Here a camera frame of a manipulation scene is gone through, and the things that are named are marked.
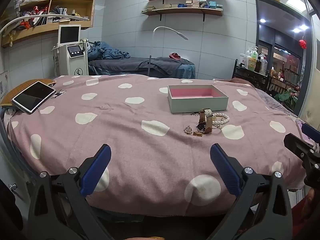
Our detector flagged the green potted plant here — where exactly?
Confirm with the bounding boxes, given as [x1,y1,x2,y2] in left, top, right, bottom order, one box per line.
[274,89,300,111]

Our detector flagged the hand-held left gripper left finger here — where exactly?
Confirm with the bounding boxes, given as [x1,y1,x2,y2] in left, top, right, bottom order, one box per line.
[27,144,112,240]

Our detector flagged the crumpled blue sheet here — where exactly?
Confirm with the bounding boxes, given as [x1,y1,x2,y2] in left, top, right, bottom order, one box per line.
[86,41,130,60]

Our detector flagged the dark display rack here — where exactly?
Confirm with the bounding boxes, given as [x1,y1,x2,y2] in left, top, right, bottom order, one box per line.
[267,75,300,98]

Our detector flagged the white wall notice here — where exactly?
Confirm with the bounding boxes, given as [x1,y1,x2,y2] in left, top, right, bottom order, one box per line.
[0,72,10,103]

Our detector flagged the pink polka dot blanket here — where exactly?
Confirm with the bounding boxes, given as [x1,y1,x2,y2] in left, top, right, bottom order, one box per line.
[5,74,304,217]

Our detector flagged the white beauty machine with screen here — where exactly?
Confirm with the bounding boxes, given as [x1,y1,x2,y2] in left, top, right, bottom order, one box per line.
[52,25,90,76]

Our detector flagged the pink slim device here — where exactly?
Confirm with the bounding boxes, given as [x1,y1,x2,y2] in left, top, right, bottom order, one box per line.
[295,119,315,146]

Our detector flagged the pale green box pink lining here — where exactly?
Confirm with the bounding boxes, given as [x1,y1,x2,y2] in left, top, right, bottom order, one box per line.
[167,84,229,114]

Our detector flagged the brown woven mat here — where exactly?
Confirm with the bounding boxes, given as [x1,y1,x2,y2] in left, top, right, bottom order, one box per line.
[0,79,57,110]

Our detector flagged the dusty pink cloth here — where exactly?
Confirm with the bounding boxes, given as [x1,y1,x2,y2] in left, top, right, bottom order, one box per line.
[229,77,256,88]

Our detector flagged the pile of colourful clothes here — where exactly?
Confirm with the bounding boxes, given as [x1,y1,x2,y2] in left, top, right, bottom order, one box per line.
[18,6,49,30]

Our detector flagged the black metal trolley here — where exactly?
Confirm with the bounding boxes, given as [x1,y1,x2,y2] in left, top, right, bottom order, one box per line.
[231,59,270,91]

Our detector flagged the white framed tablet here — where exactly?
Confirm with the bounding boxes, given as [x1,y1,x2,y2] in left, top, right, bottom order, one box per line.
[12,81,56,115]

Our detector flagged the dark grey towel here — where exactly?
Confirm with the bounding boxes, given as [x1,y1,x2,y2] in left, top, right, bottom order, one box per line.
[139,56,194,71]

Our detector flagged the red hanging ornament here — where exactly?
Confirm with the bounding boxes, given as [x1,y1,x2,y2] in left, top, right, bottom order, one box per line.
[299,29,308,50]

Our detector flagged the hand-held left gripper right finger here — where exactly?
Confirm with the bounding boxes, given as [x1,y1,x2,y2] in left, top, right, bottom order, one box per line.
[210,143,293,240]

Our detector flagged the brown strap wristwatch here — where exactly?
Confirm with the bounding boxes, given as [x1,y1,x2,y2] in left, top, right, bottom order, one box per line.
[196,108,214,135]

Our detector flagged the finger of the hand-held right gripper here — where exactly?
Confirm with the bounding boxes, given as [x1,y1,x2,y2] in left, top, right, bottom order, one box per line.
[284,133,320,162]
[301,124,320,145]

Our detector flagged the mauve knitted blanket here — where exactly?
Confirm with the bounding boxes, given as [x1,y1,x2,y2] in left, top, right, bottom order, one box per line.
[255,89,300,118]

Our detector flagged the cluster of toiletry bottles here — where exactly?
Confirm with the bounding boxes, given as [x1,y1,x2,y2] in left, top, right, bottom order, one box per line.
[239,45,268,75]

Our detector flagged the white floor lamp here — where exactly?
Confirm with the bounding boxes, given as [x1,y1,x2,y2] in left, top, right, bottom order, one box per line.
[149,26,189,77]

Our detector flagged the wall shelves with books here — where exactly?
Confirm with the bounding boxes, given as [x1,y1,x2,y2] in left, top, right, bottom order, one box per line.
[142,0,223,13]

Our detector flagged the white pearl bracelet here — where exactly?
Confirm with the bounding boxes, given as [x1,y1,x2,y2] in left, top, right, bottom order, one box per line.
[212,112,230,130]

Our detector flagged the massage bed with blue cover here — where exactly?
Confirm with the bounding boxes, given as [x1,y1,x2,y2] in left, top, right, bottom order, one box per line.
[87,56,197,79]

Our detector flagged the wooden open wall cabinet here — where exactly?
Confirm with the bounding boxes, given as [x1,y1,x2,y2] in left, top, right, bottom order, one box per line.
[0,0,99,48]

